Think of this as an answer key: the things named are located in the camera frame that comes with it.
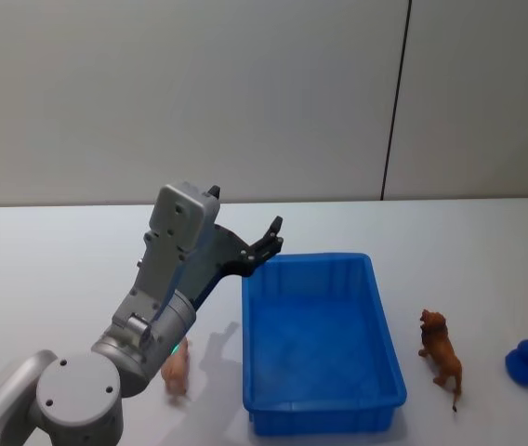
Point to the blue plastic bin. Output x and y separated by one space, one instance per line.
320 334

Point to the blue duck toy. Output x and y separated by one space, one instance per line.
525 362

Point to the pink pig toy figure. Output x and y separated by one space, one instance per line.
176 371

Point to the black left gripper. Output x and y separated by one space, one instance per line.
213 260

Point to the brown lion toy figure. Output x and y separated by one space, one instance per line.
440 348

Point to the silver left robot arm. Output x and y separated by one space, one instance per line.
78 395

